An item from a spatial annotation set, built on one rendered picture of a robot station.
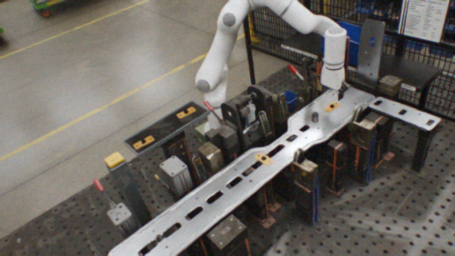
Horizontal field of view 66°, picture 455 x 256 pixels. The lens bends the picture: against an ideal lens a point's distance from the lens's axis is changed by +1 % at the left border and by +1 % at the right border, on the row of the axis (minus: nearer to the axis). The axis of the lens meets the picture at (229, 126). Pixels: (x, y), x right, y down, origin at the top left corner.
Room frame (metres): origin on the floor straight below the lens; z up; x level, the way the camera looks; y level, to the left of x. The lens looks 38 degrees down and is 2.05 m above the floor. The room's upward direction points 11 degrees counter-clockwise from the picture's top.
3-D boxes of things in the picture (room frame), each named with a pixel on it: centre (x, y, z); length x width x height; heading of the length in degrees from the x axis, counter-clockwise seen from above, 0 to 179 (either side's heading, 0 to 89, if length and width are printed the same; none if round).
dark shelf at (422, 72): (1.73, -0.76, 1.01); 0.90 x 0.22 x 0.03; 34
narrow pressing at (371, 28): (1.46, -0.73, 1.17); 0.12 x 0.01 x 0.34; 34
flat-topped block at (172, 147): (1.21, 0.26, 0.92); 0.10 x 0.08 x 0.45; 124
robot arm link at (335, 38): (1.32, -0.51, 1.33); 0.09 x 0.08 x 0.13; 153
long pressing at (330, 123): (1.04, -0.10, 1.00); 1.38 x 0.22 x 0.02; 124
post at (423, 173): (1.09, -0.84, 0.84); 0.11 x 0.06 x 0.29; 34
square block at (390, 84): (1.36, -0.81, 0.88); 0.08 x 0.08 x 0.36; 34
